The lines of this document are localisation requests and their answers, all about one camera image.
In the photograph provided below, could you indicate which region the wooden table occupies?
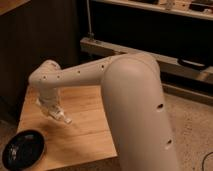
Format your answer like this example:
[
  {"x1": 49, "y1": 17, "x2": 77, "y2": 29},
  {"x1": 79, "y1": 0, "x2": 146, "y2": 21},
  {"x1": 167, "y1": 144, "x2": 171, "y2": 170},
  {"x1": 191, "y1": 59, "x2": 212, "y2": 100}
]
[{"x1": 18, "y1": 86, "x2": 116, "y2": 171}]

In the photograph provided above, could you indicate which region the metal vertical pole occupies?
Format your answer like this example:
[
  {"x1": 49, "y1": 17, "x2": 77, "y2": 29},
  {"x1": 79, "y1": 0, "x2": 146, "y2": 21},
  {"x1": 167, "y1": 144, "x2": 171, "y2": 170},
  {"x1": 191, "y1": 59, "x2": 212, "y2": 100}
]
[{"x1": 86, "y1": 0, "x2": 94, "y2": 41}]

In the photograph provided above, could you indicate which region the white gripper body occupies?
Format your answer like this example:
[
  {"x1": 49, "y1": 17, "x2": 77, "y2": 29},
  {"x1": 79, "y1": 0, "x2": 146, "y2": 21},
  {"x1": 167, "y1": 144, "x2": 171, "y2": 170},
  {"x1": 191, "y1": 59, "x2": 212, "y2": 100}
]
[{"x1": 36, "y1": 98, "x2": 58, "y2": 113}]

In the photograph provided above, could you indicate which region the black cable on floor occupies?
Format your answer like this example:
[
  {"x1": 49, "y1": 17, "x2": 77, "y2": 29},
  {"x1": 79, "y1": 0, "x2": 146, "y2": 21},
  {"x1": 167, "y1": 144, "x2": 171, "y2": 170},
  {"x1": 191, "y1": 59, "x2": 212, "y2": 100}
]
[{"x1": 200, "y1": 150, "x2": 213, "y2": 171}]

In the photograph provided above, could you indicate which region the black flat object on beam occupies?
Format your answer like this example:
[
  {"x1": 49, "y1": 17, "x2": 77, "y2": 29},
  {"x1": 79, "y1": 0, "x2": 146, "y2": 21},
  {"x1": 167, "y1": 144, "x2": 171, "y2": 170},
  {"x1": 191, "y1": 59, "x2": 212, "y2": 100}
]
[{"x1": 177, "y1": 59, "x2": 209, "y2": 70}]

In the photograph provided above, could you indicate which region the black ceramic bowl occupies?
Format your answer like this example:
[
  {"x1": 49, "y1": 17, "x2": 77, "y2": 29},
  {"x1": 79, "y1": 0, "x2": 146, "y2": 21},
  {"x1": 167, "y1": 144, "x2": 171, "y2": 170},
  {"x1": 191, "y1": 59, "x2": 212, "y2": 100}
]
[{"x1": 2, "y1": 130, "x2": 45, "y2": 171}]

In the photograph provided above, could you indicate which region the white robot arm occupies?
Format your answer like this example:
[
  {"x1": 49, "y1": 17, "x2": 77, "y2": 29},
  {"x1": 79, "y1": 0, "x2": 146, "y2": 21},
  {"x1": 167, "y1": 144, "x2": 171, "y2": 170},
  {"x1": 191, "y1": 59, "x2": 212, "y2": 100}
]
[{"x1": 29, "y1": 53, "x2": 180, "y2": 171}]

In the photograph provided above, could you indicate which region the white labelled bottle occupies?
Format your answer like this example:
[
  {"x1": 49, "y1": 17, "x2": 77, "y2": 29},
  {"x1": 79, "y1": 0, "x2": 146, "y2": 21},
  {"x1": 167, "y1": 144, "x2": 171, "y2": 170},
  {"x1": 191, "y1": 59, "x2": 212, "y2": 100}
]
[{"x1": 50, "y1": 109, "x2": 72, "y2": 124}]

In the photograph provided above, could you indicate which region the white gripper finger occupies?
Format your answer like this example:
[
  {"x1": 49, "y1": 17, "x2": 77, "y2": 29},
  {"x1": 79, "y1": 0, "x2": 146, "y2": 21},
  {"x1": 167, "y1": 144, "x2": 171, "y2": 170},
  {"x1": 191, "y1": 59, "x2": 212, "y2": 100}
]
[
  {"x1": 39, "y1": 105, "x2": 50, "y2": 117},
  {"x1": 50, "y1": 106, "x2": 62, "y2": 117}
]

